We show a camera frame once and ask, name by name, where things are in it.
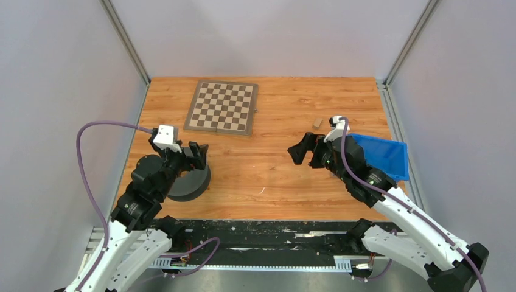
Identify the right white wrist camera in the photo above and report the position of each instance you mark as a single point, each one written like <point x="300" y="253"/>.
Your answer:
<point x="339" y="127"/>

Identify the small wooden block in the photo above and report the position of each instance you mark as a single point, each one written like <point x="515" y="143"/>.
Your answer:
<point x="317" y="123"/>

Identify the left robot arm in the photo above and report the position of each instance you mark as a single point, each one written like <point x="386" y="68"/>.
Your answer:
<point x="130" y="244"/>

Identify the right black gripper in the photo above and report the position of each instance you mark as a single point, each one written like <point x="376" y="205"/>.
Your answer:
<point x="310" y="142"/>

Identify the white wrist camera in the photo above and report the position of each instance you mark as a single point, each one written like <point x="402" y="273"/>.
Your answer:
<point x="339" y="127"/>
<point x="167" y="138"/>

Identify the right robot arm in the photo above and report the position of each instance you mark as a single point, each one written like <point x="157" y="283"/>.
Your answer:
<point x="445" y="261"/>

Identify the blue plastic bin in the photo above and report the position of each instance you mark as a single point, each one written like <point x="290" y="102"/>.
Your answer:
<point x="389" y="156"/>

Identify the left aluminium frame post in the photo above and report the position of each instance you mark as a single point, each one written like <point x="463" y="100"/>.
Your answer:
<point x="116" y="21"/>

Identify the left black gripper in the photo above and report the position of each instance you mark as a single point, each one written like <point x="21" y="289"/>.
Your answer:
<point x="199" y="152"/>

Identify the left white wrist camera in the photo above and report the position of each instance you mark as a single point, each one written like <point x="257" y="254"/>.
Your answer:
<point x="167" y="138"/>

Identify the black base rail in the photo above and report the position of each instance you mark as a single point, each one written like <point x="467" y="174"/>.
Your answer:
<point x="269" y="245"/>

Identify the wooden chessboard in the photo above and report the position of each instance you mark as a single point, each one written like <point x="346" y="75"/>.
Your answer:
<point x="223" y="107"/>

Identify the right aluminium frame post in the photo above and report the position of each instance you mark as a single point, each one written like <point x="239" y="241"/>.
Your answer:
<point x="411" y="41"/>

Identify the aluminium frame post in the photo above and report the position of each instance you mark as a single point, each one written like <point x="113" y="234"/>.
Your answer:
<point x="411" y="41"/>
<point x="116" y="21"/>

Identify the dark grey cable spool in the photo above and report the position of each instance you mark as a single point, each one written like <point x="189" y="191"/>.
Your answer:
<point x="190" y="186"/>

